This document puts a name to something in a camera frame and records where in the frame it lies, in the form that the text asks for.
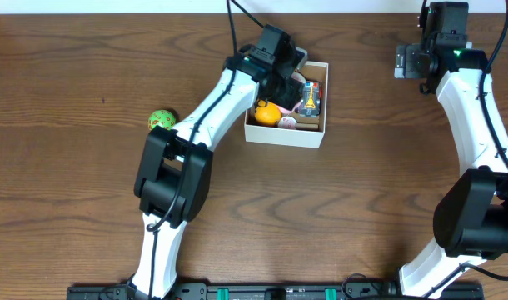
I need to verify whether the white pink chicken toy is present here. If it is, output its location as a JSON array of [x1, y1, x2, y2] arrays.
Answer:
[[278, 72, 306, 115]]

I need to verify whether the orange rubber dinosaur toy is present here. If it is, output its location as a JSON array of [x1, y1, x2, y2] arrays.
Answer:
[[254, 100, 282, 127]]

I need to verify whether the wooden pig rattle drum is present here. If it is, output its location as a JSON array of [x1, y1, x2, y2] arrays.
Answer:
[[277, 116, 319, 131]]

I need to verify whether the red grey toy car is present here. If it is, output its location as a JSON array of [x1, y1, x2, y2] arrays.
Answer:
[[297, 81, 321, 117]]

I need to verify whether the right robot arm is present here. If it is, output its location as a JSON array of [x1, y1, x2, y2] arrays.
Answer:
[[395, 44, 508, 299]]

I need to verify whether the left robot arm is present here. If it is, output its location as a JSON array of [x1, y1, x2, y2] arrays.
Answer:
[[131, 55, 264, 299]]

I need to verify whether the white cardboard box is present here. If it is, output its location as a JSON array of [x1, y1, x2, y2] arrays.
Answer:
[[244, 61, 329, 148]]

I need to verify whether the green number ball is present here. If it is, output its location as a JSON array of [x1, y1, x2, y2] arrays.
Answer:
[[147, 109, 177, 130]]

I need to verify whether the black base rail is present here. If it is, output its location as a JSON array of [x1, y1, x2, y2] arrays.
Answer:
[[66, 272, 485, 300]]

